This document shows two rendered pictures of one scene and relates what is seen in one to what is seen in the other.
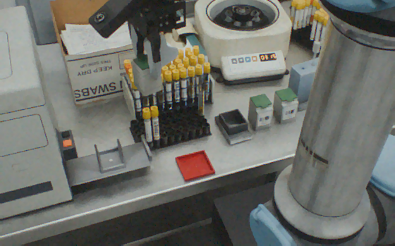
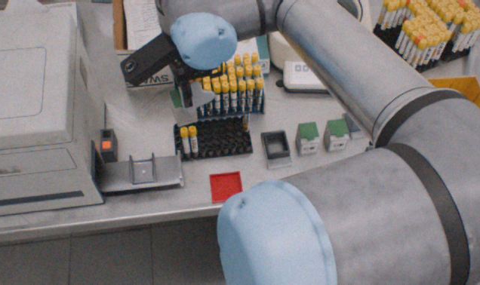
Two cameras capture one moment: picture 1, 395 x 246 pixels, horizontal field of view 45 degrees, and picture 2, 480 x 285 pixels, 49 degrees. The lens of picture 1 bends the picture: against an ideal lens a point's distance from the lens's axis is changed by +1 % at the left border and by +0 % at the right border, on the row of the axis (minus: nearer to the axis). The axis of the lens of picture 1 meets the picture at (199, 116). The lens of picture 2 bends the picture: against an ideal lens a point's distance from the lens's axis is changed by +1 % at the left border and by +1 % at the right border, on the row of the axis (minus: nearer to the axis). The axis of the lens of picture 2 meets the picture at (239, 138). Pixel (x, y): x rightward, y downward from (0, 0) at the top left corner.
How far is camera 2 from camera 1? 0.35 m
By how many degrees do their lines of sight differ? 18
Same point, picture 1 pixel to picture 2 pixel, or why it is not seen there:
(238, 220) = not seen: hidden behind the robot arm
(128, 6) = (158, 62)
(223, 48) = (287, 54)
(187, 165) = (219, 186)
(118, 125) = (163, 124)
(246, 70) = (309, 81)
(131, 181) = (161, 193)
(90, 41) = (152, 16)
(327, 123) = not seen: outside the picture
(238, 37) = not seen: hidden behind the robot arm
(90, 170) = (122, 179)
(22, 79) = (49, 119)
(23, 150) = (53, 170)
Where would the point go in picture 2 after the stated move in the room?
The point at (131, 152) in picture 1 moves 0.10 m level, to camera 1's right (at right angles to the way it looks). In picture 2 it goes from (165, 166) to (210, 175)
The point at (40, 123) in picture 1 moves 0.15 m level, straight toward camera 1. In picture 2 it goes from (68, 154) to (71, 232)
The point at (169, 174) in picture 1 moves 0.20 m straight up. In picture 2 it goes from (199, 192) to (192, 145)
